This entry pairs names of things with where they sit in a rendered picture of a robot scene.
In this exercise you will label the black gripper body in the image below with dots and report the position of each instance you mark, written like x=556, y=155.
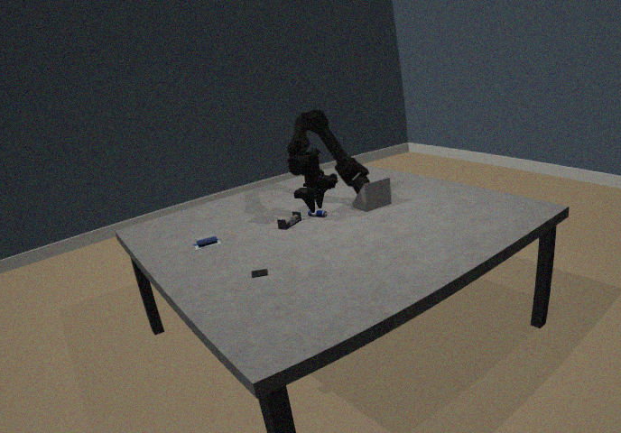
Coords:
x=308, y=192

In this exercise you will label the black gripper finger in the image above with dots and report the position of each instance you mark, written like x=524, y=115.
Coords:
x=319, y=198
x=310, y=202

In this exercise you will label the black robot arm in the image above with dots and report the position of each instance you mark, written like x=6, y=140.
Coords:
x=299, y=161

